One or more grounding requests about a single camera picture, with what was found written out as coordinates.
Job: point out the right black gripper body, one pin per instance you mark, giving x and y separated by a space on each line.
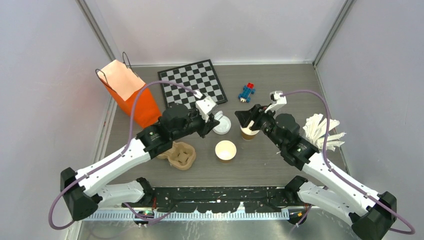
266 124

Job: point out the brown paper coffee cup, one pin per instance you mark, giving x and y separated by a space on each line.
225 151

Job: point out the white plastic cup lid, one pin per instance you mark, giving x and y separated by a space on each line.
224 125

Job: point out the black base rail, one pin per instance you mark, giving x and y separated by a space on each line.
228 199

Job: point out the black white chessboard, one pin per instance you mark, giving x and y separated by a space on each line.
199 76

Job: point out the brown pulp cup carrier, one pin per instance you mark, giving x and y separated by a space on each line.
181 155

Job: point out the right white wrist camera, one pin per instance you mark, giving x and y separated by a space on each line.
278 100

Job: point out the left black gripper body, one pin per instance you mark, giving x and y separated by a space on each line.
194 123

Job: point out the orange paper bag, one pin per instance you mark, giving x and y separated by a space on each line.
124 86

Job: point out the white paper-wrapped straws bundle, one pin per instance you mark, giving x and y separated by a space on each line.
315 131

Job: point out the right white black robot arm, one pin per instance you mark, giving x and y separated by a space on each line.
369 213

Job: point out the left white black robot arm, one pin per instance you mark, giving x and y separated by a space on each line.
87 189

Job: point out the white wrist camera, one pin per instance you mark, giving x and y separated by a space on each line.
278 100
205 104

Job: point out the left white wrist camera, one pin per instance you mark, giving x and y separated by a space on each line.
205 104

